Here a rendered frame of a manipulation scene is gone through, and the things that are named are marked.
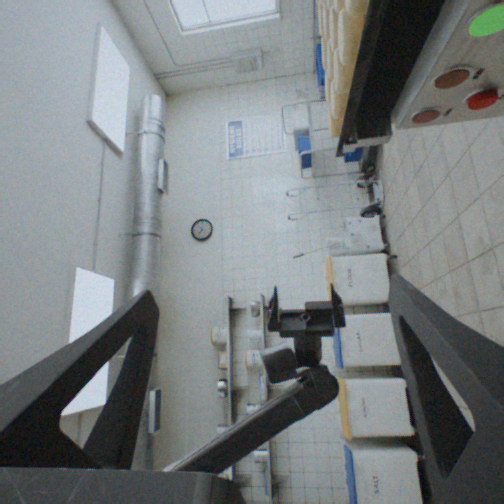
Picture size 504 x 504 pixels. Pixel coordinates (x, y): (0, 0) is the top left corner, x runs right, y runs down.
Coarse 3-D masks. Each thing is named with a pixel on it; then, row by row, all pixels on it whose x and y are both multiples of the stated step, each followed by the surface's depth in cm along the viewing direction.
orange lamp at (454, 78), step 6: (450, 72) 35; (456, 72) 35; (462, 72) 35; (468, 72) 35; (444, 78) 35; (450, 78) 36; (456, 78) 36; (462, 78) 36; (438, 84) 37; (444, 84) 37; (450, 84) 37; (456, 84) 37
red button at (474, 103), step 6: (492, 90) 39; (474, 96) 39; (480, 96) 39; (486, 96) 39; (492, 96) 39; (498, 96) 39; (468, 102) 40; (474, 102) 40; (480, 102) 39; (486, 102) 40; (492, 102) 40; (474, 108) 41; (480, 108) 41
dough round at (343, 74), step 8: (336, 56) 40; (336, 64) 40; (352, 64) 39; (336, 72) 41; (344, 72) 39; (352, 72) 39; (336, 80) 41; (344, 80) 40; (336, 88) 42; (344, 88) 41
